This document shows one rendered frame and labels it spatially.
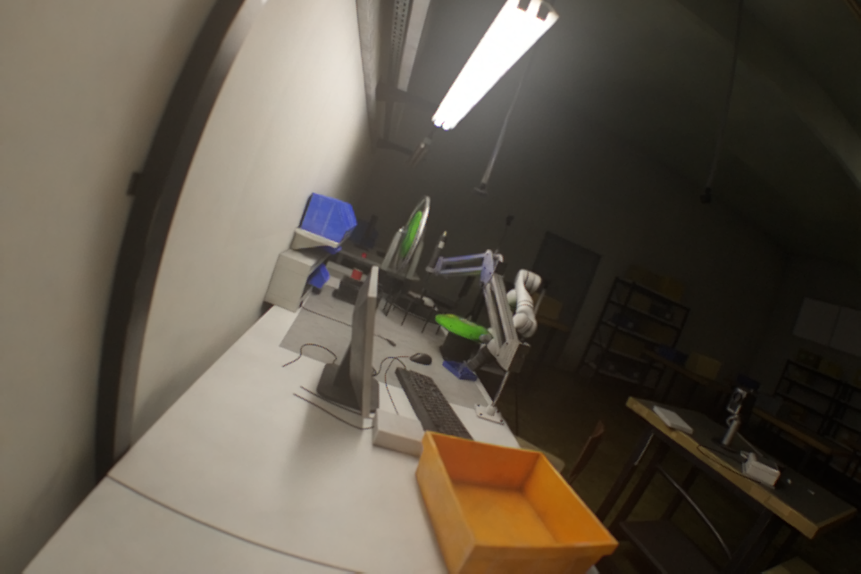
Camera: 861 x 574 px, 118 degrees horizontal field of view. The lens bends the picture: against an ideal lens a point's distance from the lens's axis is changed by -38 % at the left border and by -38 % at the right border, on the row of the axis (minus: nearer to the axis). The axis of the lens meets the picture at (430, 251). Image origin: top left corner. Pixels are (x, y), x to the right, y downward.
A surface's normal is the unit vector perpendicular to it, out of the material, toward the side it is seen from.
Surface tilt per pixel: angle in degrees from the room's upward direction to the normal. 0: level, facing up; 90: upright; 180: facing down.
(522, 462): 86
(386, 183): 90
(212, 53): 90
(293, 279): 90
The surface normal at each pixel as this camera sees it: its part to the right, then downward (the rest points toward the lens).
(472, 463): 0.24, 0.07
